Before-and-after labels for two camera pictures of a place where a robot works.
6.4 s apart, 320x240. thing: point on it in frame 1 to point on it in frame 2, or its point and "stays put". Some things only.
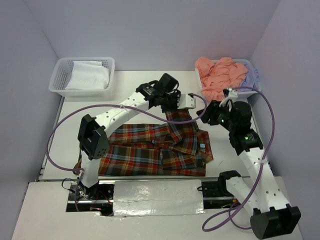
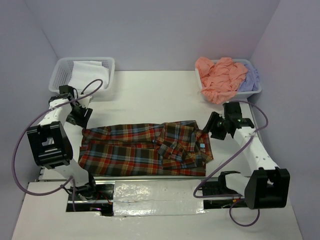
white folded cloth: [89, 75] stays put
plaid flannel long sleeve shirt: [176, 147] stays put
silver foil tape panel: [157, 197] stays put
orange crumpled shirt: [217, 76] stays put
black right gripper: [212, 110] to [214, 117]
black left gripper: [175, 106] to [82, 121]
